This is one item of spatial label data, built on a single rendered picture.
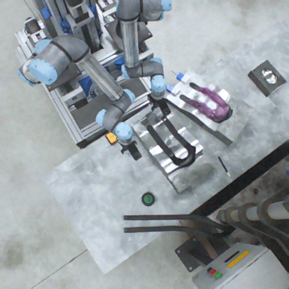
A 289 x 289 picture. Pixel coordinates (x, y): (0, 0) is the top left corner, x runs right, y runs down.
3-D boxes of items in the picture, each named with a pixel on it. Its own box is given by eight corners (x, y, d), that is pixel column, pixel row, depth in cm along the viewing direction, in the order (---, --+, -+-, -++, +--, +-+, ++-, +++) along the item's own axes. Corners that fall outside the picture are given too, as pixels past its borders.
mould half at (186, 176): (131, 129, 195) (130, 122, 182) (164, 107, 199) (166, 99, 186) (178, 194, 185) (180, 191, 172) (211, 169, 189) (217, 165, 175)
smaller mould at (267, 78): (247, 75, 205) (250, 70, 198) (263, 64, 207) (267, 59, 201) (266, 97, 201) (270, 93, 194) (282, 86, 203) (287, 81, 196)
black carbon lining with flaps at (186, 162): (144, 128, 188) (144, 123, 179) (166, 114, 191) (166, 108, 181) (178, 174, 181) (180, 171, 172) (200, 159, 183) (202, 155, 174)
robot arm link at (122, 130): (120, 117, 144) (135, 127, 143) (122, 124, 155) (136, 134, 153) (110, 129, 142) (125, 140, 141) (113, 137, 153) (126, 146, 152)
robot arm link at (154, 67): (141, 57, 159) (143, 75, 157) (162, 55, 160) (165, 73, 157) (141, 64, 167) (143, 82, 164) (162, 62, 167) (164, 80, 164)
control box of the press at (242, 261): (169, 253, 251) (200, 289, 109) (199, 231, 256) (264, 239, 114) (185, 275, 247) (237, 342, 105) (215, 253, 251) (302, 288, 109)
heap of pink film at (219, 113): (183, 104, 194) (185, 99, 186) (199, 84, 197) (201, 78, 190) (217, 128, 189) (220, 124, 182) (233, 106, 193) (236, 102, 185)
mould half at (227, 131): (165, 100, 200) (166, 93, 190) (188, 73, 206) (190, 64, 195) (228, 146, 192) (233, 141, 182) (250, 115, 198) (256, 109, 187)
